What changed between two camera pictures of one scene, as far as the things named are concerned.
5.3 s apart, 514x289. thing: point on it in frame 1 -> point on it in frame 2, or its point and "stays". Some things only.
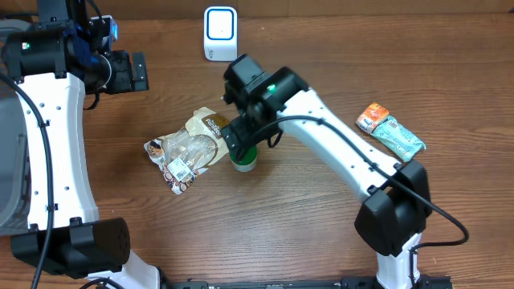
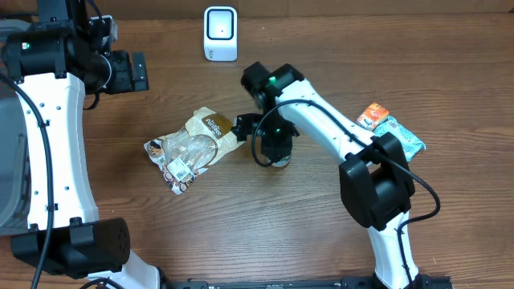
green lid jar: (249, 160) -> (283, 162)
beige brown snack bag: (181, 156) stays
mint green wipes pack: (400, 139) stays
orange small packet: (371, 117) stays
